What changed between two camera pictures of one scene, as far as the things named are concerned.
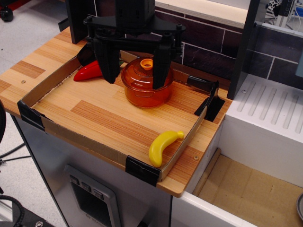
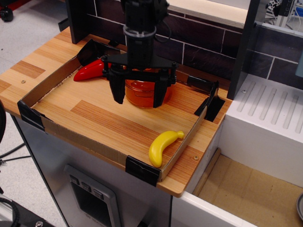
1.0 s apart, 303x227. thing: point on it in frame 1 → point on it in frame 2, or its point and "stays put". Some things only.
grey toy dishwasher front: (97, 202) stays put
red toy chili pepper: (91, 71) stays put
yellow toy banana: (158, 144) stays put
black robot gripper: (136, 25) → (139, 62)
